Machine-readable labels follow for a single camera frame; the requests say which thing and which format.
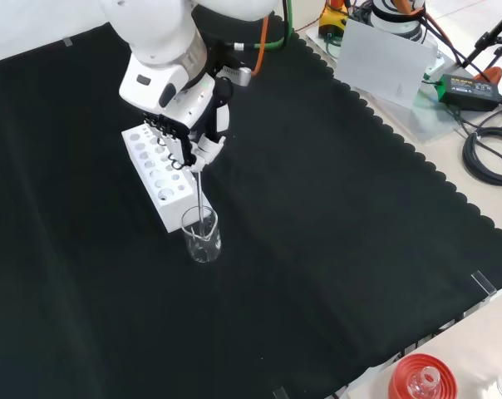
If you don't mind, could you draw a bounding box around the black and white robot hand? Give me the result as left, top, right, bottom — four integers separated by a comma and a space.
141, 76, 236, 173

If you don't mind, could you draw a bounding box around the clear glass rod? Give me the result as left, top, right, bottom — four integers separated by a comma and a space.
194, 168, 207, 238

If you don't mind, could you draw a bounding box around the white test tube rack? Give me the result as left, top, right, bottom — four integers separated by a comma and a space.
121, 126, 214, 234

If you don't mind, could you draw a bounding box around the clear glass beaker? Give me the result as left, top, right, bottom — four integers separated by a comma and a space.
180, 205, 224, 264

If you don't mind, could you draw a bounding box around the yellow stop button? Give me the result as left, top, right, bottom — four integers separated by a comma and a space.
318, 0, 354, 39

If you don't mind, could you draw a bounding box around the black bench cloth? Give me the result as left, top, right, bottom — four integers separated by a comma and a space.
0, 14, 502, 399

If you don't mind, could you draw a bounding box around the pale board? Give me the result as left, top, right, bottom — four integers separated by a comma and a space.
336, 18, 439, 111

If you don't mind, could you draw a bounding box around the black power adapter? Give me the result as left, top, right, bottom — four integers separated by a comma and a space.
436, 73, 502, 113

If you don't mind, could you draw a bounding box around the black tripod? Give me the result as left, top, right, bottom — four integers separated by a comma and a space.
461, 0, 502, 71

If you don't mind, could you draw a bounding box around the orange clamp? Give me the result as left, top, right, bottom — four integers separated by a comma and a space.
474, 65, 502, 85

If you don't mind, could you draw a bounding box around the red ribbed funnel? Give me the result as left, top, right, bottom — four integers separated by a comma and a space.
387, 352, 459, 399

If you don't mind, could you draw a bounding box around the small clear glass flask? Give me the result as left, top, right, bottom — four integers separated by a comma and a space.
406, 365, 442, 399

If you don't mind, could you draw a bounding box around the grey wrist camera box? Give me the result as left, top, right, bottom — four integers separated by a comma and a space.
219, 65, 253, 88

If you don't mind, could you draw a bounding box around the orange cable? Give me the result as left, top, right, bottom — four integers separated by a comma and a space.
394, 0, 458, 57
250, 11, 273, 77

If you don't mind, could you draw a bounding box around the green cable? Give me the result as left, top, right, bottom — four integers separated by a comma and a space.
233, 0, 298, 52

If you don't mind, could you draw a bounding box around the clear base plate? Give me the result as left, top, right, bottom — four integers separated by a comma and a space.
304, 23, 465, 145

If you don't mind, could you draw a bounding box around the coiled black cable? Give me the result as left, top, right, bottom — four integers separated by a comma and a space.
461, 126, 502, 188

